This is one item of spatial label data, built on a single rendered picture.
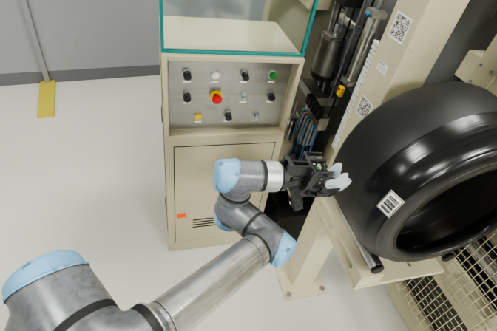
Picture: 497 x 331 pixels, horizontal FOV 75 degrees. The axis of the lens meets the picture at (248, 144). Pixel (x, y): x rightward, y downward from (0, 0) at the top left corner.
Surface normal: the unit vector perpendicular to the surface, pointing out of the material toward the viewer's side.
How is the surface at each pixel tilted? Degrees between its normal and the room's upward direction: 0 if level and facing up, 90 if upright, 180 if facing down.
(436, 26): 90
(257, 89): 90
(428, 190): 84
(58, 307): 6
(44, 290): 16
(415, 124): 41
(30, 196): 0
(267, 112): 90
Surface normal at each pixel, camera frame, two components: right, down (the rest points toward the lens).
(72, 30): 0.38, 0.64
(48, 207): 0.14, -0.76
